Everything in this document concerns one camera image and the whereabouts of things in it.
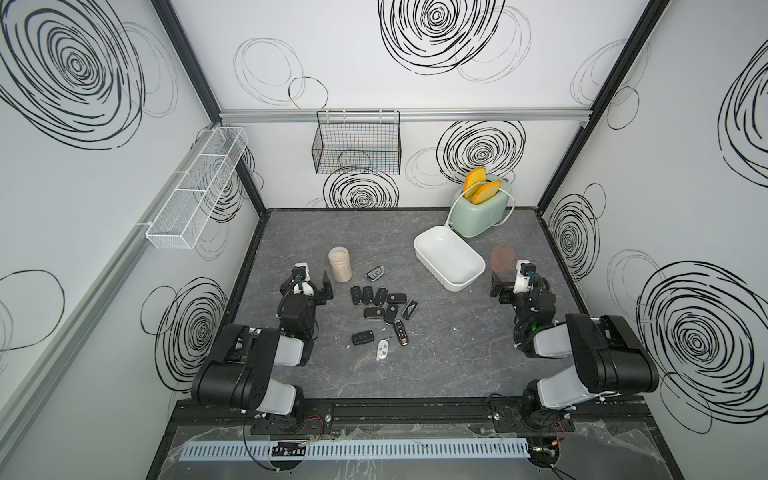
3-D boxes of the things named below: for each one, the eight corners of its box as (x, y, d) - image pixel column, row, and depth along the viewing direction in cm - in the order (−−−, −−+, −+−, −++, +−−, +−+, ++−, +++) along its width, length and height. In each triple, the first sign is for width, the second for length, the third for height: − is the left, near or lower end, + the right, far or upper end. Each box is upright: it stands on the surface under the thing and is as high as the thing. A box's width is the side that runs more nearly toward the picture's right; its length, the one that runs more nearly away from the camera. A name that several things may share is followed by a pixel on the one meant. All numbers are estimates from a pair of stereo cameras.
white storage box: (452, 301, 97) (455, 292, 92) (403, 252, 109) (404, 242, 104) (485, 274, 103) (490, 264, 98) (436, 231, 116) (438, 221, 111)
